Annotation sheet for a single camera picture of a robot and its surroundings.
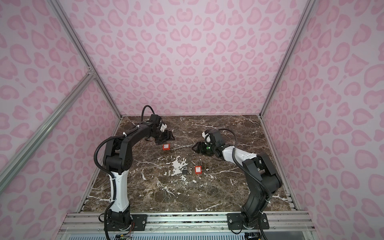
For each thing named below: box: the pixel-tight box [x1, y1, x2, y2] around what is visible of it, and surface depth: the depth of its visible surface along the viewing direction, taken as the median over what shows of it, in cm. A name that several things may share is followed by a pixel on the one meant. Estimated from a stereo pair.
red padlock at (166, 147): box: [162, 143, 171, 151], surface depth 102 cm
